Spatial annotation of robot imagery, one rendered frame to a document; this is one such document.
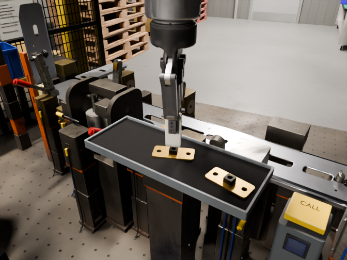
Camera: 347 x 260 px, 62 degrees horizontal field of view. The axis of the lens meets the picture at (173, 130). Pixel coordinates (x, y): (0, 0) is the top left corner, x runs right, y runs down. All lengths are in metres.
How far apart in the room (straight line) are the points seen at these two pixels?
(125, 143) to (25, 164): 0.90
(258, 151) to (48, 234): 0.75
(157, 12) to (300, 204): 0.37
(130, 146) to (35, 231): 0.62
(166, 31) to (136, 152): 0.26
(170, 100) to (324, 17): 8.47
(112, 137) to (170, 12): 0.32
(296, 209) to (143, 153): 0.30
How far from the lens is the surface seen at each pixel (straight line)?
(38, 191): 1.30
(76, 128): 0.87
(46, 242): 1.10
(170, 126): 0.53
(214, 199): 0.49
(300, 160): 0.91
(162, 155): 0.58
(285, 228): 0.51
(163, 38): 0.46
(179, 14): 0.44
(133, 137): 0.64
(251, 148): 0.71
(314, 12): 8.86
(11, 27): 1.72
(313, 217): 0.51
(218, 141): 0.74
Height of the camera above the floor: 1.50
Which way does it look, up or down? 31 degrees down
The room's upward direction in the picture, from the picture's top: straight up
